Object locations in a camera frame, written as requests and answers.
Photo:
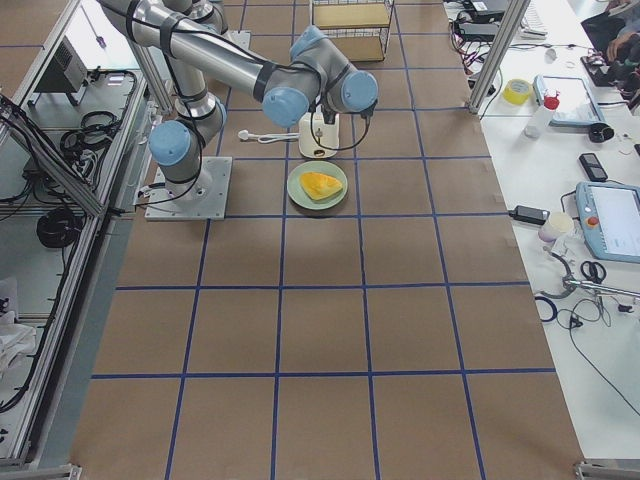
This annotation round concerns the teach pendant tablet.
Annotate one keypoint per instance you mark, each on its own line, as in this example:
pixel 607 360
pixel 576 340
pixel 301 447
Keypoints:
pixel 577 105

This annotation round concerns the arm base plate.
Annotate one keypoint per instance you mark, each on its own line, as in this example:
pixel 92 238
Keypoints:
pixel 207 199

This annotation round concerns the blue tape roll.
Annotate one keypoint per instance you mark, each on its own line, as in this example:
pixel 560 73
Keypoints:
pixel 547 309

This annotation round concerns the yellow tape roll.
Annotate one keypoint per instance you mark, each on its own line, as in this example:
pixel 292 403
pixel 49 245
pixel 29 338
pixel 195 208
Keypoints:
pixel 517 91

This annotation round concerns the grey control box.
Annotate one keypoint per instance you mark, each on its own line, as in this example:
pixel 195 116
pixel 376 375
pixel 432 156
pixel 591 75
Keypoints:
pixel 65 74

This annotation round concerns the white plastic bottle red cap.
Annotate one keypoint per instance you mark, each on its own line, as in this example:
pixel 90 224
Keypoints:
pixel 541 119

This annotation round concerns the black power brick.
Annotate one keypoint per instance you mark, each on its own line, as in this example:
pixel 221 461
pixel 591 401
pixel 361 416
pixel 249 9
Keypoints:
pixel 529 215

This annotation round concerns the wire basket with wood shelf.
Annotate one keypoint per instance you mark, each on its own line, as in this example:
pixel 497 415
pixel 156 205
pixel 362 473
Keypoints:
pixel 359 28

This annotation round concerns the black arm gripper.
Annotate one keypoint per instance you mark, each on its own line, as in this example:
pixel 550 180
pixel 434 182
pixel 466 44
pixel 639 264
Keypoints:
pixel 328 117

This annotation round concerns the triangular bread on plate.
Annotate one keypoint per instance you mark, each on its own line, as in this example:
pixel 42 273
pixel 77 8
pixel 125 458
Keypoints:
pixel 319 186

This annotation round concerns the black scissors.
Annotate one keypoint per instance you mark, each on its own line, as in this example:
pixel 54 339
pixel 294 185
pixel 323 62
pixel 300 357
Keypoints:
pixel 593 271

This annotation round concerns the black remote device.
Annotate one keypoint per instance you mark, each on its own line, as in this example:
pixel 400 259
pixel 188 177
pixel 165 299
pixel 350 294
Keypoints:
pixel 592 167

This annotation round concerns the green plate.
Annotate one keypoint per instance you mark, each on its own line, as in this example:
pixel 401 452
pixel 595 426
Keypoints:
pixel 299 197

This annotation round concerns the white two-slot toaster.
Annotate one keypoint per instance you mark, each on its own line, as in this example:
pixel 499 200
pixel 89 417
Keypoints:
pixel 317 139

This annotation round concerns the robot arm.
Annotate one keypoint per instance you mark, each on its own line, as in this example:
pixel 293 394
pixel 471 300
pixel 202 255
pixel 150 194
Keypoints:
pixel 319 77

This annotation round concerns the white paper cup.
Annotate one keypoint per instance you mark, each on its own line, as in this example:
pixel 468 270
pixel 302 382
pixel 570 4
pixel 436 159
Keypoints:
pixel 556 225

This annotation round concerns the aluminium frame post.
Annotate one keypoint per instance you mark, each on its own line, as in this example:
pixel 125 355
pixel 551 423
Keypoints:
pixel 510 23

